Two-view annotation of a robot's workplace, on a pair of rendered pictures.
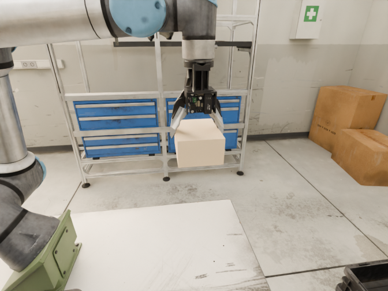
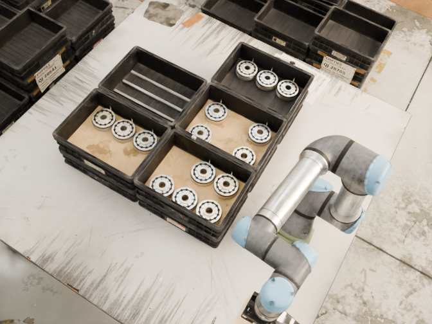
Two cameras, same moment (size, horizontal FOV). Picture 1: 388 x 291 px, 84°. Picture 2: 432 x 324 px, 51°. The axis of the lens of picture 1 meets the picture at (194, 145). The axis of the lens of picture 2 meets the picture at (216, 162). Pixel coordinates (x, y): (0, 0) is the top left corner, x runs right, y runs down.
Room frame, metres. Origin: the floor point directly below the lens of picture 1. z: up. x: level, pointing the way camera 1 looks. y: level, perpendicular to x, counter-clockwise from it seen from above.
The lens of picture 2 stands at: (0.53, -0.35, 2.49)
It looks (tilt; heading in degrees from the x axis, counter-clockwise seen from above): 60 degrees down; 122
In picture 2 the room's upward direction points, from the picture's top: 8 degrees clockwise
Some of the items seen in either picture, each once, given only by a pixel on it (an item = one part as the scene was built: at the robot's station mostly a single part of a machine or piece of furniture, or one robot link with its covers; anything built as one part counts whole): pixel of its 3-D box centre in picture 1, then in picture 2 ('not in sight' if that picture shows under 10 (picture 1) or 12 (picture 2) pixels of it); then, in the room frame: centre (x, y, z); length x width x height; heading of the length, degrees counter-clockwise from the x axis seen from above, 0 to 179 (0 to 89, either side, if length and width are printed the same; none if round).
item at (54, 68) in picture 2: not in sight; (50, 72); (-1.24, 0.50, 0.41); 0.31 x 0.02 x 0.16; 98
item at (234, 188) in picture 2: not in sight; (225, 184); (0.12, 0.40, 0.86); 0.10 x 0.10 x 0.01
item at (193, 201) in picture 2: not in sight; (184, 198); (0.03, 0.24, 0.86); 0.10 x 0.10 x 0.01
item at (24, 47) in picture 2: not in sight; (34, 63); (-1.39, 0.49, 0.37); 0.40 x 0.30 x 0.45; 98
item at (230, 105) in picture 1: (203, 125); not in sight; (1.99, -0.10, 0.60); 0.72 x 0.03 x 0.56; 98
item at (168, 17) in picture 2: not in sight; (162, 12); (-0.87, 1.09, 0.71); 0.22 x 0.19 x 0.01; 8
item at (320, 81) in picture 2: not in sight; (295, 76); (-0.04, 1.21, 0.70); 0.33 x 0.23 x 0.01; 8
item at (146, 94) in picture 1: (160, 94); not in sight; (1.97, 0.30, 0.91); 1.70 x 0.10 x 0.05; 98
